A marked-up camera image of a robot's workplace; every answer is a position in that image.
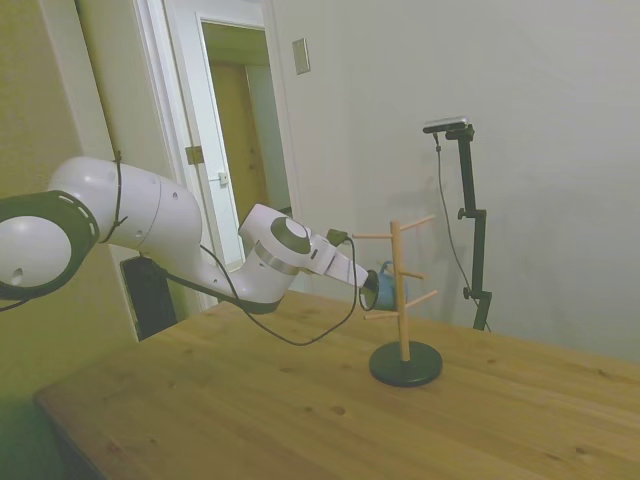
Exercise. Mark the black rectangular box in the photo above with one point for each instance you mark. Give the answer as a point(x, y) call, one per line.
point(150, 300)

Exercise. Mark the brown wooden door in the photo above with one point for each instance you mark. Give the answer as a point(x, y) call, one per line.
point(235, 125)

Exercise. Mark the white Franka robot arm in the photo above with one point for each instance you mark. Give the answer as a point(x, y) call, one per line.
point(150, 210)

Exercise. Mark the blue enamel mug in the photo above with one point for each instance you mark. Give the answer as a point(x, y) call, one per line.
point(387, 296)

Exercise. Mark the grey exterior camera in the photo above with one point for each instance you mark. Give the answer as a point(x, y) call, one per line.
point(446, 124)

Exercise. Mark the wooden mug tree black base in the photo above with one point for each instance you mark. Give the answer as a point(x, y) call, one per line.
point(404, 325)

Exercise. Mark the black jointed camera stand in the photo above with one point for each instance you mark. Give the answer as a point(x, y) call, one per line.
point(481, 250)

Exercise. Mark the white door frame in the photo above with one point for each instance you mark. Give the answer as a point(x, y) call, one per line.
point(170, 100)

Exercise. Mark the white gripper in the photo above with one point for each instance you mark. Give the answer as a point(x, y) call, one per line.
point(340, 265)

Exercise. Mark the grey wall switch plate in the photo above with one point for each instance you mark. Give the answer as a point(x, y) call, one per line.
point(301, 56)

